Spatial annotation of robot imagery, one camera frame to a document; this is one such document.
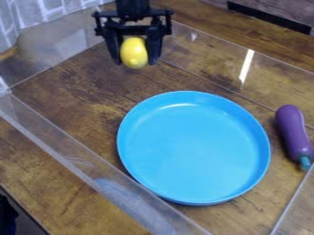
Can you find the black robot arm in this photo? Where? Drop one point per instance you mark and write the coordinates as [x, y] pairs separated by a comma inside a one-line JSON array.
[[132, 7]]

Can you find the yellow lemon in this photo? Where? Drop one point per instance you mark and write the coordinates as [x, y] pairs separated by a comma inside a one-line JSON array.
[[133, 53]]

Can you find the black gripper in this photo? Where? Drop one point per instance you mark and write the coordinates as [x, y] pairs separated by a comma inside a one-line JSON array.
[[153, 23]]

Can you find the purple toy eggplant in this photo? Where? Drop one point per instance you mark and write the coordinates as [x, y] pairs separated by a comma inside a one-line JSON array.
[[291, 122]]

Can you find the clear acrylic enclosure wall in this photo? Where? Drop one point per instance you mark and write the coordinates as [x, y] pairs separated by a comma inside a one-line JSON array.
[[65, 96]]

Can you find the blue round tray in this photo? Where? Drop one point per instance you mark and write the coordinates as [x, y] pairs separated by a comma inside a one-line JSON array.
[[194, 147]]

